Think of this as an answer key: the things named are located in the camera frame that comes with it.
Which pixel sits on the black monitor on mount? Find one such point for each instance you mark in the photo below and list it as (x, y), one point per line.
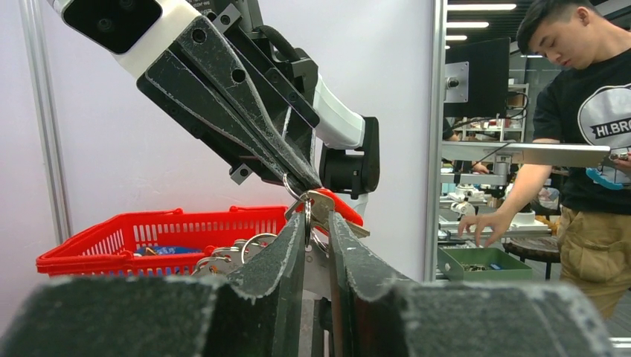
(476, 79)

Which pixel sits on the blue Doritos chip bag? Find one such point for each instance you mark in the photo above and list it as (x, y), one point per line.
(163, 250)

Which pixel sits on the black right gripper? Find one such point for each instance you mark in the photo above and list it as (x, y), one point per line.
(246, 93)

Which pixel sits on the red plastic basket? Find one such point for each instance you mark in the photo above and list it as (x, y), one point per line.
(107, 248)

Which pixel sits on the round wooden stool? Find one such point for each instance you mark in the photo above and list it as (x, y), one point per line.
(540, 249)

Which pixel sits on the man in black shirt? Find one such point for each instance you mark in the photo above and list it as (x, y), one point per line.
(588, 102)

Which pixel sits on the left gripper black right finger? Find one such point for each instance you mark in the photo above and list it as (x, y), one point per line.
(378, 311)

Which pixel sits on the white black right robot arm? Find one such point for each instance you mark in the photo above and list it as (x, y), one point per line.
(346, 155)

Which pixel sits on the steel disc with keyrings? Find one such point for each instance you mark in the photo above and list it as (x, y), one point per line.
(225, 260)

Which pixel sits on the green metal parts tray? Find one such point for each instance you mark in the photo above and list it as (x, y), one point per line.
(481, 264)

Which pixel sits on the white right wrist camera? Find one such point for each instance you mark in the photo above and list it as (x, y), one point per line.
(134, 32)

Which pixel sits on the red key tag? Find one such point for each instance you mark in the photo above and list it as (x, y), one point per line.
(323, 201)

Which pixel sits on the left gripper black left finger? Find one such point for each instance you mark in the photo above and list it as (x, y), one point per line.
(253, 311)

